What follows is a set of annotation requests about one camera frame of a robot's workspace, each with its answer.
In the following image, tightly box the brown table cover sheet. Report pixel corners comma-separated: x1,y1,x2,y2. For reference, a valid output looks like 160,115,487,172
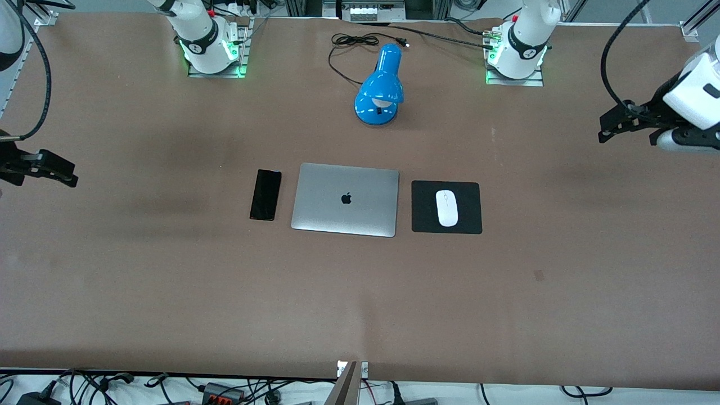
0,12,720,392

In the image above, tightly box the black orange connector block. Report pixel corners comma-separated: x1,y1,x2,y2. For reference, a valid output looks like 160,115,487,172
201,382,246,405

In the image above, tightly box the black smartphone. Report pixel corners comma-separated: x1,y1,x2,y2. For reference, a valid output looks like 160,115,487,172
249,168,283,222

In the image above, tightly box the silver laptop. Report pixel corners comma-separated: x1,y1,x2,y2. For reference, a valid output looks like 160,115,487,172
290,162,401,239

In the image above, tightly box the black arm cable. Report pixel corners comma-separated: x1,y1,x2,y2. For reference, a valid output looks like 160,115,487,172
0,0,53,142
600,0,653,111

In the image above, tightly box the blue desk lamp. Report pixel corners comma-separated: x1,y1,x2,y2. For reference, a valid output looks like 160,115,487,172
354,43,405,126

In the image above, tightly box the black power adapter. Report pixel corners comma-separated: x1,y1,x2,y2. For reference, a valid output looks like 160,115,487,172
16,390,64,405

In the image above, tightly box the black lamp cord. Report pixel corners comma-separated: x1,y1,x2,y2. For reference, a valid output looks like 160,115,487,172
327,32,410,86

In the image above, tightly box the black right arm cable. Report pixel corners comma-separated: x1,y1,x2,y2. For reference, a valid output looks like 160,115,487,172
0,0,53,142

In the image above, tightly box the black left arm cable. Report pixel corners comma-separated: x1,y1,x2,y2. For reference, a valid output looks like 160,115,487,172
600,0,653,111

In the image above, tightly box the black base power cable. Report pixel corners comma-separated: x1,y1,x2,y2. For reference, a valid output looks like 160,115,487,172
387,17,501,51

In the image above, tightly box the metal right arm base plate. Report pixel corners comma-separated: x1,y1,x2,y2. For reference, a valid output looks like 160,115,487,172
187,16,252,79

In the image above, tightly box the white computer mouse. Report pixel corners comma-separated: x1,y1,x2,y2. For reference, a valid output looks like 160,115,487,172
435,190,460,228

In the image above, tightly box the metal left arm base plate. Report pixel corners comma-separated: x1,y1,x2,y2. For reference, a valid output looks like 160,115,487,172
484,27,545,87

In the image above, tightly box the black mouse pad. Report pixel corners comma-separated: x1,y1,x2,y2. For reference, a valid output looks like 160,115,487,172
411,180,483,235

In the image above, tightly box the white power strip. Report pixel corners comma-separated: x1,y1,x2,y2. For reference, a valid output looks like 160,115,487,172
349,0,407,23

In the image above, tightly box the aluminium frame rail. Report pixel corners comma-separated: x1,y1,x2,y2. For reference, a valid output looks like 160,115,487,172
678,0,720,43
0,10,60,120

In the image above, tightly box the grey metal camera post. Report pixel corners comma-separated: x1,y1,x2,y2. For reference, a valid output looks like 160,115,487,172
323,360,370,405

